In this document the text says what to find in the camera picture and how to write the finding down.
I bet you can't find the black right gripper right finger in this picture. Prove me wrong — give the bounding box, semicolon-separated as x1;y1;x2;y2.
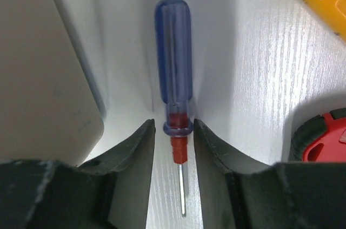
194;119;345;228

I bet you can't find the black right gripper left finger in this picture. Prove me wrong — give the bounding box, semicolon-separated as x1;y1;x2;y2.
1;120;156;228

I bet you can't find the beige plastic tool box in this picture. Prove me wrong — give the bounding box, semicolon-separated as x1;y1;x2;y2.
1;0;104;166

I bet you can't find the red folding knife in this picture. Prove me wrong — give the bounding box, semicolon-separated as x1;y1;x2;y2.
288;108;345;162

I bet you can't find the small blue red screwdriver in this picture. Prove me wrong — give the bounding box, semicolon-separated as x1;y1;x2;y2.
154;0;193;217

